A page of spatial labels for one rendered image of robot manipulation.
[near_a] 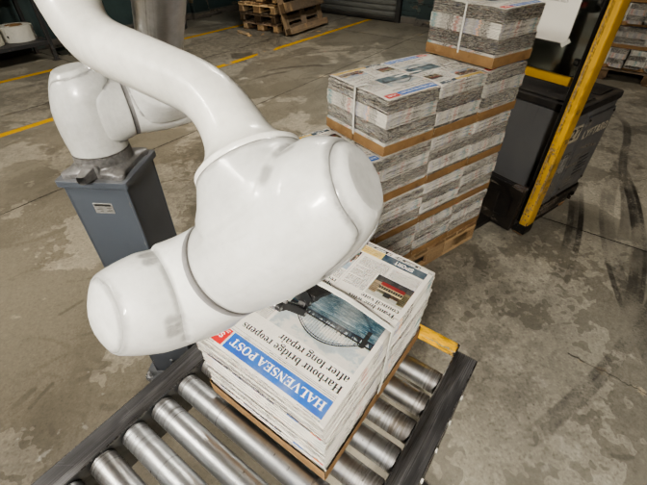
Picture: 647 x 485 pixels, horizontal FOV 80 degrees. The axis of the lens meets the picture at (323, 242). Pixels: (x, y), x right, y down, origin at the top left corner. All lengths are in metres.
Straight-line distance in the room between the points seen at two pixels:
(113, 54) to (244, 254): 0.27
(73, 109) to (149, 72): 0.77
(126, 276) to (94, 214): 0.98
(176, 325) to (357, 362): 0.33
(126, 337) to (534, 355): 1.92
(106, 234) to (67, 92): 0.43
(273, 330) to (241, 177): 0.41
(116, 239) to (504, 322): 1.77
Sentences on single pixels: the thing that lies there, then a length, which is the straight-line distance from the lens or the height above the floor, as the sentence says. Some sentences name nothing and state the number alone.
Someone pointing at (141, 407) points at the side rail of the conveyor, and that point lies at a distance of 0.93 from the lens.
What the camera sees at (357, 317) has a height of 1.03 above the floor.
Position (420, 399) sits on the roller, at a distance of 0.88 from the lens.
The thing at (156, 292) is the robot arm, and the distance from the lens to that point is 0.36.
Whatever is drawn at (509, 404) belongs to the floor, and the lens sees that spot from 1.92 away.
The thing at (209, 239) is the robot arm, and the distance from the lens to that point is 0.32.
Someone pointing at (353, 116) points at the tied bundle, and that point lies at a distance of 1.65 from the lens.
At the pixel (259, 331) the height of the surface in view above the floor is 1.03.
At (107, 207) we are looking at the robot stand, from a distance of 1.30.
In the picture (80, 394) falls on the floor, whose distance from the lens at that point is 2.06.
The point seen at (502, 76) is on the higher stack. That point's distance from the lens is 2.03.
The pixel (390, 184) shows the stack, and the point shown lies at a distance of 1.69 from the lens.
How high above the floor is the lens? 1.56
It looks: 40 degrees down
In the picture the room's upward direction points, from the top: straight up
